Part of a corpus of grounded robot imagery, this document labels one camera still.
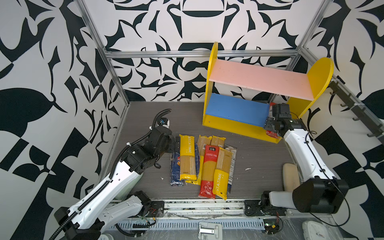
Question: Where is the blue Barilla pasta box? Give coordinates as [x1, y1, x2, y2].
[170, 145, 200, 186]

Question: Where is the yellow spaghetti bag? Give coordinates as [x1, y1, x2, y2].
[211, 136, 226, 148]
[213, 148, 233, 200]
[179, 135, 197, 181]
[186, 135, 212, 186]

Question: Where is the long red spaghetti bag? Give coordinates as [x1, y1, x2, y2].
[199, 145, 220, 199]

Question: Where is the yellow spaghetti bag front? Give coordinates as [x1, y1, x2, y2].
[213, 148, 233, 200]

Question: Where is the small red spaghetti bag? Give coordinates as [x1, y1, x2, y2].
[265, 103, 281, 139]

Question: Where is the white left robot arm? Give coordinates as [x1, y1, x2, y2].
[50, 126, 175, 240]

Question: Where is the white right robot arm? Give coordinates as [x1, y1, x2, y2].
[245, 114, 349, 217]

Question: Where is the yellow pink blue shelf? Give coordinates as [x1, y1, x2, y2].
[202, 42, 334, 143]

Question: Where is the clear white label spaghetti bag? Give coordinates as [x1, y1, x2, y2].
[225, 145, 238, 194]

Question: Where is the yellow spaghetti bag back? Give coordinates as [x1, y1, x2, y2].
[211, 136, 226, 148]

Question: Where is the white clock right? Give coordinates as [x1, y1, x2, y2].
[302, 221, 330, 240]

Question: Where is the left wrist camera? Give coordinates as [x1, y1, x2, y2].
[157, 118, 170, 128]

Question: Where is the black wall hook rail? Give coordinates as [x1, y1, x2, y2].
[329, 80, 384, 145]

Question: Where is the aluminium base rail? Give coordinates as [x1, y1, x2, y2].
[154, 198, 271, 220]

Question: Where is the white cable duct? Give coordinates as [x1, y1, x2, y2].
[118, 219, 265, 231]

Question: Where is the white latch bracket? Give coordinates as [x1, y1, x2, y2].
[198, 222, 223, 240]

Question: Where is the aluminium cage frame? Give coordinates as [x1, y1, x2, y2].
[82, 1, 384, 189]

